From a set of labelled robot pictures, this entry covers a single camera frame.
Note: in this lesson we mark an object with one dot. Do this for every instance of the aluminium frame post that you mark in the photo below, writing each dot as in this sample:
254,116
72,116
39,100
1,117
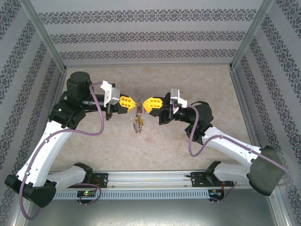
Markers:
251,35
43,35

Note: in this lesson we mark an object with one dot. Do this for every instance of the red plastic key tag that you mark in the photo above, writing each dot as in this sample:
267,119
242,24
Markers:
140,109

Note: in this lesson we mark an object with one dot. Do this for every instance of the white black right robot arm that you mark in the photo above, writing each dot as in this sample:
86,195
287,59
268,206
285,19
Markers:
235,148

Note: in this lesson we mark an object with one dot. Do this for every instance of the steel key holder with rings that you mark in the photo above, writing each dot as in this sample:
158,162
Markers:
137,127

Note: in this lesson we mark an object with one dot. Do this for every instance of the grey metal panel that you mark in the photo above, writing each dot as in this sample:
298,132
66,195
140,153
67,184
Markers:
150,214

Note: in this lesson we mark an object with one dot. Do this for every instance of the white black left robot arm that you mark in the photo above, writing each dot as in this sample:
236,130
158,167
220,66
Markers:
47,146

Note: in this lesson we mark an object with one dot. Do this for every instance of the small circuit board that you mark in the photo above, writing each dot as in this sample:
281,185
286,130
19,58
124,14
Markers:
87,193
215,192

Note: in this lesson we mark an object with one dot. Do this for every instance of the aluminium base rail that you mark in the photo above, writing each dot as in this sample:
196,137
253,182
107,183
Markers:
150,177

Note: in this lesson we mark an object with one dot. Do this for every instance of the aluminium side frame rail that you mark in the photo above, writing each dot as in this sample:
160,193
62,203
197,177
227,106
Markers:
60,82
244,106

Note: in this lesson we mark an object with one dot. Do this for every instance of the yellow plastic key tag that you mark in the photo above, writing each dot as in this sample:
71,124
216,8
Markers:
140,121

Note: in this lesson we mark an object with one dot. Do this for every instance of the aluminium rear frame rail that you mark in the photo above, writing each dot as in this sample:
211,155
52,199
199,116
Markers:
148,64

